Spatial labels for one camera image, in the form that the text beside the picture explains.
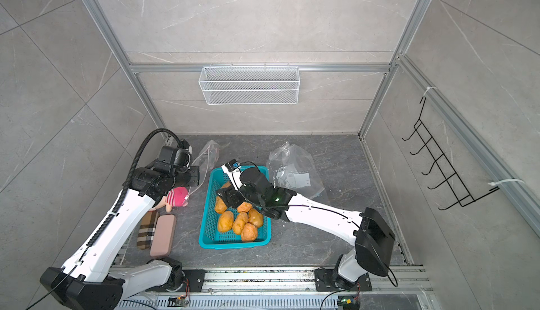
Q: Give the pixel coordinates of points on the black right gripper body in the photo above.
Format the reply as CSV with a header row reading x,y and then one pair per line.
x,y
236,196

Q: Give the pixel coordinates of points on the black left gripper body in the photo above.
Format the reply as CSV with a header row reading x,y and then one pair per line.
x,y
191,177

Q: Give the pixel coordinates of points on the wrinkled tan potato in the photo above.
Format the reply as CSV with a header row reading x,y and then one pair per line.
x,y
220,206

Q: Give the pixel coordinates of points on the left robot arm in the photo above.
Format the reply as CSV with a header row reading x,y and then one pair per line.
x,y
85,280

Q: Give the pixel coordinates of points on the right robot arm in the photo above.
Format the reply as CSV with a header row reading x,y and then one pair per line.
x,y
367,231

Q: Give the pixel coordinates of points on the clear plastic bag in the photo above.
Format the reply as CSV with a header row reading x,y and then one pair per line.
x,y
292,167

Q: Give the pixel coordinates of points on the pink plush doll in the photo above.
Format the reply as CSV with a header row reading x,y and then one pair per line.
x,y
177,197

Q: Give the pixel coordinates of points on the yellow potato lower middle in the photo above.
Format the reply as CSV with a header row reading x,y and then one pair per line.
x,y
240,222

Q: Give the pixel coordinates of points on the large yellow potato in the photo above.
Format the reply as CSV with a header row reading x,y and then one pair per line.
x,y
225,222

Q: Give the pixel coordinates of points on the smooth brown potato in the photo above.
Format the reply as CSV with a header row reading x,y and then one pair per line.
x,y
255,218

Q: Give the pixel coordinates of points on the wrinkled orange potato bottom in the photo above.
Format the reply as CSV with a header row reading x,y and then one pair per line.
x,y
249,233

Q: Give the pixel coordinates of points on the teal plastic basket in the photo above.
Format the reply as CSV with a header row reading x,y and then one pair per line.
x,y
210,237

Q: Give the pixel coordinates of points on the plaid fabric pouch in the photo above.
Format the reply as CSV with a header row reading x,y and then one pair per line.
x,y
147,230

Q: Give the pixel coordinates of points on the pink rectangular case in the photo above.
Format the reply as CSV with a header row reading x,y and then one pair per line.
x,y
163,236

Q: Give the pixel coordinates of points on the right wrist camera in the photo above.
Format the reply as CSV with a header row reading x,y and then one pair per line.
x,y
229,167

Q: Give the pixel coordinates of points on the white mesh wall basket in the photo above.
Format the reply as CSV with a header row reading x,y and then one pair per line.
x,y
250,85

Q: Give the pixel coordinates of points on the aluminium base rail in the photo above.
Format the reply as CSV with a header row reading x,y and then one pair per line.
x,y
304,287

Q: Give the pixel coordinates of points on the black wire hook rack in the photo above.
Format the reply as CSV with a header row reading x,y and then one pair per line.
x,y
460,193

